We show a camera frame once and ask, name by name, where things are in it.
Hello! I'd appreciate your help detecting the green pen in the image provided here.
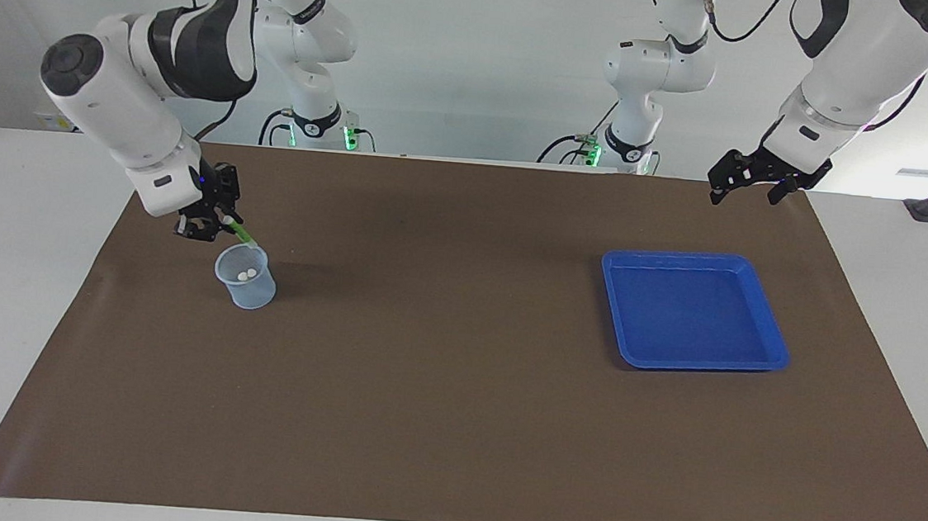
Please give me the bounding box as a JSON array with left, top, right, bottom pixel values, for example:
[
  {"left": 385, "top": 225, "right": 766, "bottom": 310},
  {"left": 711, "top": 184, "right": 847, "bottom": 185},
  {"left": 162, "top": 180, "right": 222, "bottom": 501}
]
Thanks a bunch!
[{"left": 220, "top": 219, "right": 259, "bottom": 247}]

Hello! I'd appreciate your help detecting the blue plastic tray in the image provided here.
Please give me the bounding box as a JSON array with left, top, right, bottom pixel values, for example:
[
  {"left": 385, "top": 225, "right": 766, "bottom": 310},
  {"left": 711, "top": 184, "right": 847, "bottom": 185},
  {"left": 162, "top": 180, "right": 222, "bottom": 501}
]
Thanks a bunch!
[{"left": 594, "top": 244, "right": 798, "bottom": 381}]

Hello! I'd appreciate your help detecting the translucent plastic cup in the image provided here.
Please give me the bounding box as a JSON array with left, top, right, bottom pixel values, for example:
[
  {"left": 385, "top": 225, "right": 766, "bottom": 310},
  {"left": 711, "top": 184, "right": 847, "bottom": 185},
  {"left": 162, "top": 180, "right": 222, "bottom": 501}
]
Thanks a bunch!
[{"left": 211, "top": 241, "right": 281, "bottom": 313}]

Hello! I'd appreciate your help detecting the brown table mat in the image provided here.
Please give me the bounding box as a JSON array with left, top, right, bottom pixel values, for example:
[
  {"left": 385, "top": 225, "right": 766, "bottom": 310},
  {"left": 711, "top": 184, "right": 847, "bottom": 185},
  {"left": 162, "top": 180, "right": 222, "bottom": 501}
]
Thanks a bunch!
[{"left": 0, "top": 125, "right": 928, "bottom": 521}]

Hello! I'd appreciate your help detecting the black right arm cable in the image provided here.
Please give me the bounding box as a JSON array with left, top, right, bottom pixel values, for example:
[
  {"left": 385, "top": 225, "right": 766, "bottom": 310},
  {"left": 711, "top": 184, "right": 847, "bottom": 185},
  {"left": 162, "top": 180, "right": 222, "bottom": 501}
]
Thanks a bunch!
[{"left": 192, "top": 94, "right": 239, "bottom": 145}]

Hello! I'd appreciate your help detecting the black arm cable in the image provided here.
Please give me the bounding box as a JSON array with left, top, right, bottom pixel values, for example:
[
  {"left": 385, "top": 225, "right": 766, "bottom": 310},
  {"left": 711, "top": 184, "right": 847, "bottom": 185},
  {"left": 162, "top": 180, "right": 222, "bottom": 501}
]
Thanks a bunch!
[
  {"left": 642, "top": 0, "right": 928, "bottom": 136},
  {"left": 192, "top": 94, "right": 239, "bottom": 145}
]

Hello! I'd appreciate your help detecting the black base cable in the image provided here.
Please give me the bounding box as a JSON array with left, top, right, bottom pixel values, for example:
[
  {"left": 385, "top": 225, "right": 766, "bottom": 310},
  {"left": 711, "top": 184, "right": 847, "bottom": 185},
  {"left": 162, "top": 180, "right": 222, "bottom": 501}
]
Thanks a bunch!
[
  {"left": 258, "top": 108, "right": 290, "bottom": 148},
  {"left": 537, "top": 132, "right": 582, "bottom": 167}
]

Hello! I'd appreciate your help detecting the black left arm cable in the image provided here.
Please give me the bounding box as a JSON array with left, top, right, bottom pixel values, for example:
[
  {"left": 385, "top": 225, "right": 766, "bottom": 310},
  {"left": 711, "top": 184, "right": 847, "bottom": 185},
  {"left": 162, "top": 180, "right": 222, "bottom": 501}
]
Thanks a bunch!
[{"left": 642, "top": 0, "right": 928, "bottom": 136}]

